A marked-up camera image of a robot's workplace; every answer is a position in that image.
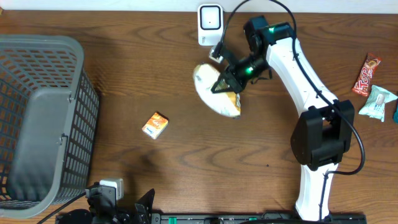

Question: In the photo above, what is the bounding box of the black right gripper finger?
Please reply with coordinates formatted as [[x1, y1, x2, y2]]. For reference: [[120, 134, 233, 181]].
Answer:
[[211, 73, 236, 93], [216, 42, 238, 65]]

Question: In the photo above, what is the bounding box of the yellow white wipes packet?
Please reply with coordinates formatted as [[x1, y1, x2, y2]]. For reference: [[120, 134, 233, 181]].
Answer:
[[193, 63, 241, 118]]

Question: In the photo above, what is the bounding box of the orange white snack packet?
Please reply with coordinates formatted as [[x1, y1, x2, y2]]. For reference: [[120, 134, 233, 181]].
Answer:
[[142, 112, 169, 139]]

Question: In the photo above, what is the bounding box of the red chocolate bar wrapper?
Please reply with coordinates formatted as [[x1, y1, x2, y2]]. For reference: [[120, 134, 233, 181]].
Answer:
[[351, 53, 381, 96]]

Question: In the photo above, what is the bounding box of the mint green wipes pack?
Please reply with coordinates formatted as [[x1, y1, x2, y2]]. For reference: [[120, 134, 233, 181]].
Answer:
[[358, 85, 397, 122]]

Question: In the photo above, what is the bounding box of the blue Listerine mouthwash bottle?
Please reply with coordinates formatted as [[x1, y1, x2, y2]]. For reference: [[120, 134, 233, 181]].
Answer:
[[393, 107, 398, 123]]

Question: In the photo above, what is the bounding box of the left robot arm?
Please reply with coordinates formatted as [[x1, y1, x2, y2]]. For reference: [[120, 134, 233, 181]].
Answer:
[[55, 185, 155, 224]]

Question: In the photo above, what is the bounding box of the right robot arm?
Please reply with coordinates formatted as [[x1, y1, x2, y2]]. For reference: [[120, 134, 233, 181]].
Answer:
[[209, 16, 354, 222]]

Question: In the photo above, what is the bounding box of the white barcode scanner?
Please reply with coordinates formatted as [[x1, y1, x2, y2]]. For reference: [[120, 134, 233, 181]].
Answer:
[[197, 4, 224, 46]]

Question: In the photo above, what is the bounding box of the grey plastic shopping basket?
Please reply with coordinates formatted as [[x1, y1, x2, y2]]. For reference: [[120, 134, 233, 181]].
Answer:
[[1, 34, 100, 219]]

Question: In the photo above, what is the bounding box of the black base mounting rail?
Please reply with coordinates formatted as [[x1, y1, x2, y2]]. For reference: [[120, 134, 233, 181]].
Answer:
[[55, 212, 368, 224]]

